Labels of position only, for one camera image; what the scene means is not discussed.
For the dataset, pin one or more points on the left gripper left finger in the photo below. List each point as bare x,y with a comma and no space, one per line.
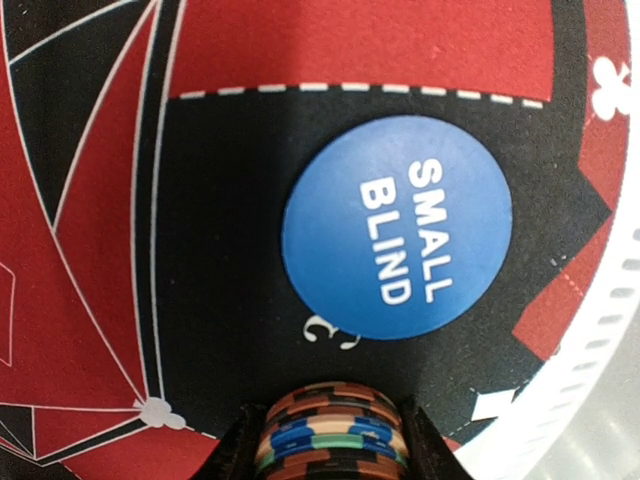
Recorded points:
234,456

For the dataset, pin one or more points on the stack of poker chips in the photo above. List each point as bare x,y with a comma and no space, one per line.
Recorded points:
332,430

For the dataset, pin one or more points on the blue small blind button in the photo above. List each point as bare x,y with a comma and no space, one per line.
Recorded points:
397,227

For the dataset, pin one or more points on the round red black poker mat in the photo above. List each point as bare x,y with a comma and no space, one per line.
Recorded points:
148,153

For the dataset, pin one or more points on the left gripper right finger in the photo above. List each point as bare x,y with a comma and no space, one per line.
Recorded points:
429,457

